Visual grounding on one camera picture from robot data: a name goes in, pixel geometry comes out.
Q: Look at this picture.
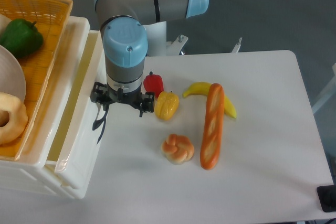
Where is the yellow bell pepper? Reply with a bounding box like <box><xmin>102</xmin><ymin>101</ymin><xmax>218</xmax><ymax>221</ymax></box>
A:
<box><xmin>154</xmin><ymin>91</ymin><xmax>180</xmax><ymax>121</ymax></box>

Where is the red bell pepper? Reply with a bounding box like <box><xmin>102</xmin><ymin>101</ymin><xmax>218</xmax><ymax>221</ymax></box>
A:
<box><xmin>143</xmin><ymin>71</ymin><xmax>164</xmax><ymax>98</ymax></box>

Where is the knotted bread roll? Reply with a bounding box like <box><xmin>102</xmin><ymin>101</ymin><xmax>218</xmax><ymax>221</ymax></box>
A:
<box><xmin>161</xmin><ymin>134</ymin><xmax>194</xmax><ymax>165</ymax></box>

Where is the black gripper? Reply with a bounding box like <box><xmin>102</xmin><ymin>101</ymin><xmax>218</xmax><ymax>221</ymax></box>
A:
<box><xmin>90</xmin><ymin>81</ymin><xmax>155</xmax><ymax>117</ymax></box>

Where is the black device at edge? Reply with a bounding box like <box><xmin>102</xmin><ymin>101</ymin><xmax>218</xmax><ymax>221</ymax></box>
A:
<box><xmin>317</xmin><ymin>185</ymin><xmax>335</xmax><ymax>212</ymax></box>

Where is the white object in basket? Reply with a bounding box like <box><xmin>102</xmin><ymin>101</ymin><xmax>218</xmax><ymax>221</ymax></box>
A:
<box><xmin>0</xmin><ymin>14</ymin><xmax>12</xmax><ymax>35</ymax></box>

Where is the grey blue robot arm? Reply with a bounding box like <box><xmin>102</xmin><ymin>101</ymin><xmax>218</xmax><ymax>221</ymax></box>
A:
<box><xmin>91</xmin><ymin>0</ymin><xmax>209</xmax><ymax>113</ymax></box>

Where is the white plate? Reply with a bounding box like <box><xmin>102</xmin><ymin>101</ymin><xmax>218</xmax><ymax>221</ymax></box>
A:
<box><xmin>0</xmin><ymin>46</ymin><xmax>26</xmax><ymax>102</ymax></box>

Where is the green bell pepper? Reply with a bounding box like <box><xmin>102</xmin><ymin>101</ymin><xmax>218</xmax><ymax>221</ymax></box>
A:
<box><xmin>1</xmin><ymin>18</ymin><xmax>44</xmax><ymax>59</ymax></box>

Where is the white plastic drawer cabinet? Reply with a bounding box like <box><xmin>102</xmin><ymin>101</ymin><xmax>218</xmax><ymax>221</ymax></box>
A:
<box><xmin>1</xmin><ymin>17</ymin><xmax>90</xmax><ymax>198</ymax></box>

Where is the yellow banana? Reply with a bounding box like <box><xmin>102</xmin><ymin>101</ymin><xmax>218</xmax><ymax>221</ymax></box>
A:
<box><xmin>182</xmin><ymin>82</ymin><xmax>237</xmax><ymax>119</ymax></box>

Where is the yellow woven basket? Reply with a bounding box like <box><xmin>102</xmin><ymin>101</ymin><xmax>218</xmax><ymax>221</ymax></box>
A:
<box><xmin>1</xmin><ymin>0</ymin><xmax>73</xmax><ymax>161</ymax></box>

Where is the beige donut bread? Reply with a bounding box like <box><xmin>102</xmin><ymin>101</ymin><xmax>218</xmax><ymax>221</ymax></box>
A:
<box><xmin>1</xmin><ymin>92</ymin><xmax>28</xmax><ymax>144</ymax></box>

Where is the orange baguette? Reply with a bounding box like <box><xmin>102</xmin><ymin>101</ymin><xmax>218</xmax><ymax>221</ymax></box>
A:
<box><xmin>200</xmin><ymin>83</ymin><xmax>224</xmax><ymax>170</ymax></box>

